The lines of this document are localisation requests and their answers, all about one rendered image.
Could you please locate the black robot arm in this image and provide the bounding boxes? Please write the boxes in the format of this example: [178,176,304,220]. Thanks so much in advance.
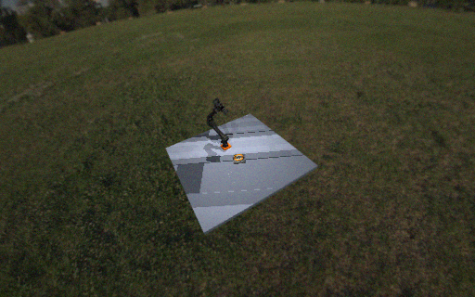
[206,104,229,148]

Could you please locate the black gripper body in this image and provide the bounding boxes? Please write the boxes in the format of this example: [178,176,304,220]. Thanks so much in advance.
[212,98,229,115]

